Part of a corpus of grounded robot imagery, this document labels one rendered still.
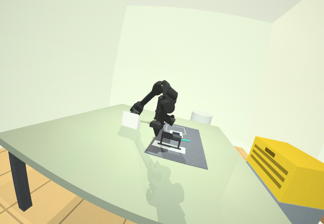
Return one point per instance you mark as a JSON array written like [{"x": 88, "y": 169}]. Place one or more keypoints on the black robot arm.
[{"x": 166, "y": 101}]

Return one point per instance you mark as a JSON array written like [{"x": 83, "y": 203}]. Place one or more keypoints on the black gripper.
[{"x": 157, "y": 123}]

